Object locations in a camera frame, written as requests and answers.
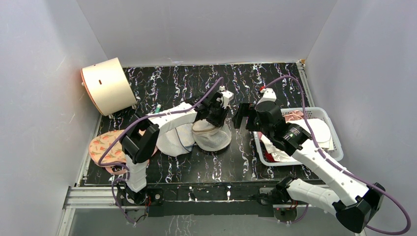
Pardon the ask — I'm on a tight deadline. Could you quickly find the floral orange bra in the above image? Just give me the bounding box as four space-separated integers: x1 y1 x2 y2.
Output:
89 129 158 176

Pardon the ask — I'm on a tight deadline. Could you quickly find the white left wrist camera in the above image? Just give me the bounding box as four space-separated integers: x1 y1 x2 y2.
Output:
219 86 234 109

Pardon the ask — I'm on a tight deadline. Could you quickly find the cream cylindrical drum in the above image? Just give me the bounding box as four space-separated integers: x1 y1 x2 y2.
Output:
81 58 137 116

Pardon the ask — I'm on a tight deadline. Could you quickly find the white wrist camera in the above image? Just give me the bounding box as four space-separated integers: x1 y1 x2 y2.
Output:
219 86 234 109
257 87 277 104

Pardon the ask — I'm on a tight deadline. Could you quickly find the aluminium frame rail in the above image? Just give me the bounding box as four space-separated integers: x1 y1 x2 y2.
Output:
56 185 367 236

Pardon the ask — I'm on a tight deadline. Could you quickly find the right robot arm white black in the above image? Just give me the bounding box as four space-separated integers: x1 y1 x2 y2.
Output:
232 101 383 233

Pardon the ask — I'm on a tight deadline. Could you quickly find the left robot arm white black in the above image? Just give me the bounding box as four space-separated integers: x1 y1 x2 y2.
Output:
120 88 234 205

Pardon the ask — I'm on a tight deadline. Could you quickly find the green white marker pen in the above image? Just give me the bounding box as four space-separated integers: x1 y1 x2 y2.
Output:
154 104 161 114

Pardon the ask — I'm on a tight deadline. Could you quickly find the white cloth in basket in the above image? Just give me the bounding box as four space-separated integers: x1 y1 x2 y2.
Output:
258 118 333 163

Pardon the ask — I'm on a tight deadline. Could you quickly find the white plastic laundry basket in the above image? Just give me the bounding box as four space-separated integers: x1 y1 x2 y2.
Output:
253 107 344 167

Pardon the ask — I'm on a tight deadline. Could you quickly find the white mesh bag beige zipper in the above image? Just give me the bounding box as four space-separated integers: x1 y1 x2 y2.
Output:
192 119 232 151

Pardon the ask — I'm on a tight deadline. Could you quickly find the pink garment in basket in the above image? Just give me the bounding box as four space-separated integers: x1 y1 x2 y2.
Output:
283 110 304 122

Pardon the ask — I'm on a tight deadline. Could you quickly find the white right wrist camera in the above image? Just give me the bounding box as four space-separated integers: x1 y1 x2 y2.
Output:
257 87 277 104

